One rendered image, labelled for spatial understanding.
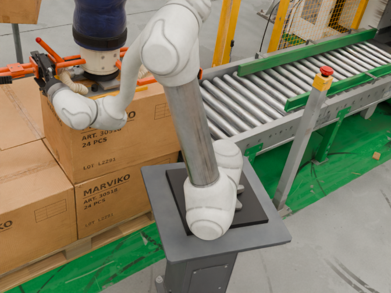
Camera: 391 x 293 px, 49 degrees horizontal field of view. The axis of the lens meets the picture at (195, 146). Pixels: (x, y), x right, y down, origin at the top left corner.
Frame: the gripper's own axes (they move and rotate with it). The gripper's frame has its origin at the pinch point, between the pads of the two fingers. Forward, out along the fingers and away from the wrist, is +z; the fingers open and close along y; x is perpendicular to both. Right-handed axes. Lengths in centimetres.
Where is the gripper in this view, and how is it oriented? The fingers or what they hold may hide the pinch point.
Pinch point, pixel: (36, 67)
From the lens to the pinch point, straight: 187.9
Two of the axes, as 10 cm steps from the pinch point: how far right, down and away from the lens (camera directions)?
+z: -5.9, -5.7, 5.7
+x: 8.0, -3.0, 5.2
